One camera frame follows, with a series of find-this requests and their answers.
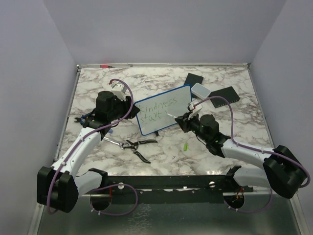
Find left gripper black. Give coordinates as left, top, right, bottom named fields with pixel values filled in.
left=108, top=94, right=140, bottom=121

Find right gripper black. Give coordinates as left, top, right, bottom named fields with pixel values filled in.
left=177, top=110, right=210, bottom=143

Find green marker cap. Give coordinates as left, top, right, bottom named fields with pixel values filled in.
left=183, top=143, right=188, bottom=151

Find blue framed whiteboard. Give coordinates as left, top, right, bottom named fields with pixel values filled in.
left=134, top=86, right=192, bottom=136

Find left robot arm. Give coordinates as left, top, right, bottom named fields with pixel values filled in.
left=37, top=91, right=139, bottom=214

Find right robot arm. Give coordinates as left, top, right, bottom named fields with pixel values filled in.
left=175, top=112, right=311, bottom=199

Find white small router box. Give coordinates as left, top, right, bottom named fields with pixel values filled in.
left=191, top=83, right=211, bottom=100

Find black flat box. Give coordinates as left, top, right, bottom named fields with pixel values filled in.
left=184, top=73, right=204, bottom=88

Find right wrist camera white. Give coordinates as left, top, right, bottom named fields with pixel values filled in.
left=188, top=99, right=202, bottom=120

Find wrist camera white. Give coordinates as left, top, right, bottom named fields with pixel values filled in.
left=110, top=81, right=127, bottom=101
left=188, top=99, right=202, bottom=120

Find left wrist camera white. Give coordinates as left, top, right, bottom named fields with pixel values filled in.
left=110, top=81, right=127, bottom=101

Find black handled pliers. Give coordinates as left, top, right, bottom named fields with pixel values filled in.
left=123, top=139, right=158, bottom=164

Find blue handled cutters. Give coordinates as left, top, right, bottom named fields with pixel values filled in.
left=74, top=112, right=93, bottom=125

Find red pen at back rail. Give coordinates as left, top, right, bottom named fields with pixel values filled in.
left=99, top=65, right=114, bottom=68

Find black network switch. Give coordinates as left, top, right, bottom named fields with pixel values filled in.
left=209, top=86, right=240, bottom=108

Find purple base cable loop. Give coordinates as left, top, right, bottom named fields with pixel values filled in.
left=89, top=183, right=139, bottom=216

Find aluminium table frame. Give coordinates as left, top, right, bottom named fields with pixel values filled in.
left=26, top=62, right=306, bottom=235

